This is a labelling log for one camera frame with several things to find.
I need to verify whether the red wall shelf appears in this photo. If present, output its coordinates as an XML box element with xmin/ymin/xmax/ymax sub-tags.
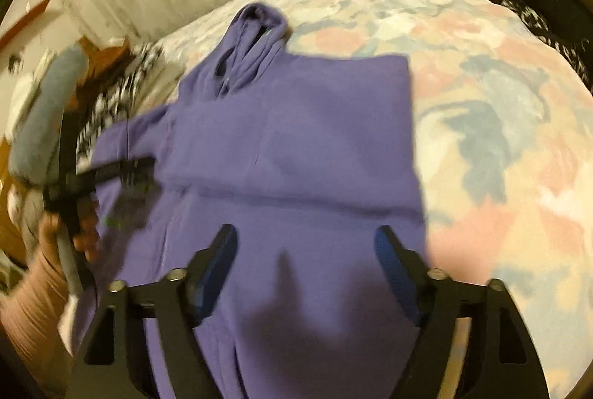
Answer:
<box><xmin>0</xmin><ymin>0</ymin><xmax>51</xmax><ymax>52</ymax></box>

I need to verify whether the purple hoodie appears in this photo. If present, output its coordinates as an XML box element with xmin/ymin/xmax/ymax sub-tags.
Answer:
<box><xmin>92</xmin><ymin>3</ymin><xmax>425</xmax><ymax>398</ymax></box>

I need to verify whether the grey blue pillow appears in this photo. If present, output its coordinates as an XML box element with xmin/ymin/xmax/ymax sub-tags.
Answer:
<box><xmin>8</xmin><ymin>43</ymin><xmax>89</xmax><ymax>186</ymax></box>

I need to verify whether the black white checkered garment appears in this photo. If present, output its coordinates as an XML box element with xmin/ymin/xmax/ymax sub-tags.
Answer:
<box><xmin>76</xmin><ymin>43</ymin><xmax>163</xmax><ymax>169</ymax></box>

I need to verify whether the wooden headboard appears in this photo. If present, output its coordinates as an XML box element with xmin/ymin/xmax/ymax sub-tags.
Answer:
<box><xmin>1</xmin><ymin>137</ymin><xmax>26</xmax><ymax>266</ymax></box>

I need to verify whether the black white patterned fabric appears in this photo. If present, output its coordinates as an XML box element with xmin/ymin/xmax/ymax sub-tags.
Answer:
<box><xmin>500</xmin><ymin>0</ymin><xmax>592</xmax><ymax>92</ymax></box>

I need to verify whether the person's left hand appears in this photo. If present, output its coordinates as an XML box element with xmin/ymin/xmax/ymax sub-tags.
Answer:
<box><xmin>38</xmin><ymin>198</ymin><xmax>99</xmax><ymax>273</ymax></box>

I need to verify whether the pastel floral bed blanket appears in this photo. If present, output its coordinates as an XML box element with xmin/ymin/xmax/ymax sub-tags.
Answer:
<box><xmin>162</xmin><ymin>0</ymin><xmax>592</xmax><ymax>398</ymax></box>

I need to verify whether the brown folded garment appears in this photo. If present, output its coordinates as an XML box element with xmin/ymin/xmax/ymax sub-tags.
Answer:
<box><xmin>66</xmin><ymin>36</ymin><xmax>133</xmax><ymax>112</ymax></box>

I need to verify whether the white towel on pillow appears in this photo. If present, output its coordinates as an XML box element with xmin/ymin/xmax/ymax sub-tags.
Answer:
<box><xmin>4</xmin><ymin>49</ymin><xmax>56</xmax><ymax>142</ymax></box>

